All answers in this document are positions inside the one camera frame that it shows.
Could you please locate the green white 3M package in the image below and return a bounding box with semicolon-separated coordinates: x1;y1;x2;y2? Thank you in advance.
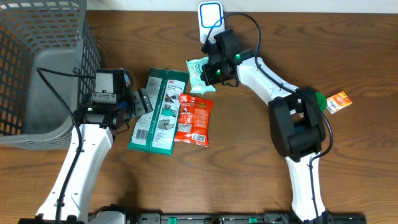
127;68;189;156

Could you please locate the teal wipes pack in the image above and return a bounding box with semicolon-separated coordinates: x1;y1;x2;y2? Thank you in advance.
186;57;216;95

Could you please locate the red snack bag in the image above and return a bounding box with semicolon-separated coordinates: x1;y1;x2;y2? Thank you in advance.
174;94;213;147

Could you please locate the green lid jar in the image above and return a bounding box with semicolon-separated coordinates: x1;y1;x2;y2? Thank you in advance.
315;92;327;112

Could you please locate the small orange box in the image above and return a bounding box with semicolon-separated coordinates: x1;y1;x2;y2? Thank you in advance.
326;91;353;114

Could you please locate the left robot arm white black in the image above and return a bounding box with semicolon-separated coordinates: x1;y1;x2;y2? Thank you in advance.
19;88;153;223

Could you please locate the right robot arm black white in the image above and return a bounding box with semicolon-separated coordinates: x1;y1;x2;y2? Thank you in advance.
201;40;332;223

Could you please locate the white barcode scanner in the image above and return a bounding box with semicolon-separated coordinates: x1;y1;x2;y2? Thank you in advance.
197;1;225;44

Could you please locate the grey plastic mesh basket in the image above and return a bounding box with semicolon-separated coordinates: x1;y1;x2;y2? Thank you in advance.
1;0;101;150

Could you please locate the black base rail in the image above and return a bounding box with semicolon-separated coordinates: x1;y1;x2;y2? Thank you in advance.
88;212;368;224

